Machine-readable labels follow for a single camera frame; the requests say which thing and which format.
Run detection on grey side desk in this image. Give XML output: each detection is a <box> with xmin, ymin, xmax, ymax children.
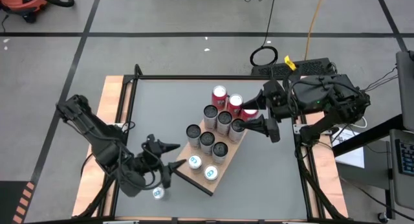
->
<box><xmin>389</xmin><ymin>128</ymin><xmax>414</xmax><ymax>210</ymax></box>

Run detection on white can with green leaf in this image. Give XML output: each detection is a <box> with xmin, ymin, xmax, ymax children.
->
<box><xmin>216</xmin><ymin>110</ymin><xmax>233</xmax><ymax>136</ymax></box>

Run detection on yellow clip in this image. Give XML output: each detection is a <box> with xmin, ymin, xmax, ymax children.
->
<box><xmin>283</xmin><ymin>54</ymin><xmax>298</xmax><ymax>72</ymax></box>

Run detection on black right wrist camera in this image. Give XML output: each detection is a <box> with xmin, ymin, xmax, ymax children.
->
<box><xmin>290</xmin><ymin>75</ymin><xmax>339</xmax><ymax>110</ymax></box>

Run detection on wooden shelf black metal frame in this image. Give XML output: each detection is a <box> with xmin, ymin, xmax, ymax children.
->
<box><xmin>169</xmin><ymin>102</ymin><xmax>258</xmax><ymax>197</ymax></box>

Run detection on yellow hanging cable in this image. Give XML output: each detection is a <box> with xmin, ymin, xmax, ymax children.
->
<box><xmin>303</xmin><ymin>0</ymin><xmax>326</xmax><ymax>62</ymax></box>

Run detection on black power cable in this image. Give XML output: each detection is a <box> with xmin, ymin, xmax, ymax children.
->
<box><xmin>263</xmin><ymin>0</ymin><xmax>278</xmax><ymax>49</ymax></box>

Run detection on grey monitor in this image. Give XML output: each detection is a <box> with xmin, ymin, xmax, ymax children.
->
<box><xmin>396</xmin><ymin>50</ymin><xmax>414</xmax><ymax>131</ymax></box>

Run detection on black coiled cable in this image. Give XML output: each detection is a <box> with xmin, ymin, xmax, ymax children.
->
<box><xmin>249</xmin><ymin>45</ymin><xmax>279</xmax><ymax>68</ymax></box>

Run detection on black perforated computer case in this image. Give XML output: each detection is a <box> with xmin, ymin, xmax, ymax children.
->
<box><xmin>251</xmin><ymin>58</ymin><xmax>337</xmax><ymax>78</ymax></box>

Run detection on white paper sheet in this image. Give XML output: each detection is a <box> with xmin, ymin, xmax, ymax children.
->
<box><xmin>331</xmin><ymin>126</ymin><xmax>366</xmax><ymax>169</ymax></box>

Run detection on black mat hazard stripes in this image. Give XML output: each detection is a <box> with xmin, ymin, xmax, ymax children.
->
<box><xmin>0</xmin><ymin>181</ymin><xmax>37</xmax><ymax>224</ymax></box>

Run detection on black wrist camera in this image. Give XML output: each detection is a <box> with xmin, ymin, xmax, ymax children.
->
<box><xmin>290</xmin><ymin>75</ymin><xmax>339</xmax><ymax>110</ymax></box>
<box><xmin>118</xmin><ymin>168</ymin><xmax>147</xmax><ymax>198</ymax></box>

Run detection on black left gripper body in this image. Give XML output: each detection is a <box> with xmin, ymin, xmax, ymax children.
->
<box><xmin>138</xmin><ymin>134</ymin><xmax>172</xmax><ymax>190</ymax></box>

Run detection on backlit computer keyboard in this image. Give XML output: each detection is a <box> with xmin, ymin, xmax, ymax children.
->
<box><xmin>395</xmin><ymin>139</ymin><xmax>414</xmax><ymax>177</ymax></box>

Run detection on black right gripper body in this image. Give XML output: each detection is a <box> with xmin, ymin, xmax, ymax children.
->
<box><xmin>262</xmin><ymin>78</ymin><xmax>291</xmax><ymax>144</ymax></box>

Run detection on orange shop vacuum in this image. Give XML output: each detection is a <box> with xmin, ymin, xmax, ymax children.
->
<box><xmin>0</xmin><ymin>0</ymin><xmax>75</xmax><ymax>23</ymax></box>

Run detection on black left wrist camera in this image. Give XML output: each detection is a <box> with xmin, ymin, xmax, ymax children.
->
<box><xmin>118</xmin><ymin>168</ymin><xmax>147</xmax><ymax>198</ymax></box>

